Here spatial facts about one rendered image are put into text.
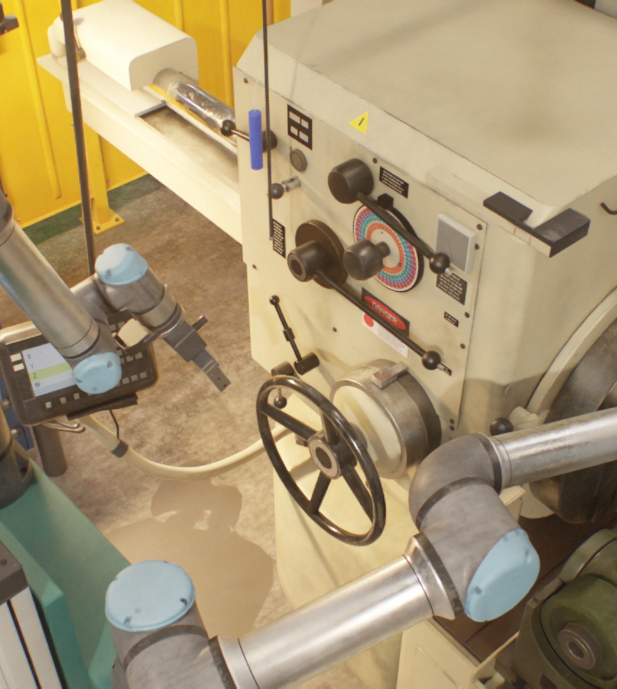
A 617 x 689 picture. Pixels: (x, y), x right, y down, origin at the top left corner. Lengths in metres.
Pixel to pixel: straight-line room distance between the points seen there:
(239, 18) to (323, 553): 2.72
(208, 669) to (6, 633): 0.27
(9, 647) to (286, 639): 0.37
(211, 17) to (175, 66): 1.58
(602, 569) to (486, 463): 0.59
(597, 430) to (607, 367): 0.44
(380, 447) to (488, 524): 0.72
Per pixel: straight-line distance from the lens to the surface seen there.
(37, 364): 2.39
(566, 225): 1.65
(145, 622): 1.36
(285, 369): 2.42
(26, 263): 1.53
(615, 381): 1.97
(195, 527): 3.57
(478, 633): 2.64
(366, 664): 3.14
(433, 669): 2.79
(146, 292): 1.76
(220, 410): 3.91
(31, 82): 4.38
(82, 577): 1.70
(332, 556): 2.90
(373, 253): 1.84
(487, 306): 1.78
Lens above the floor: 2.85
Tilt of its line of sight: 43 degrees down
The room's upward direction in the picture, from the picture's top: straight up
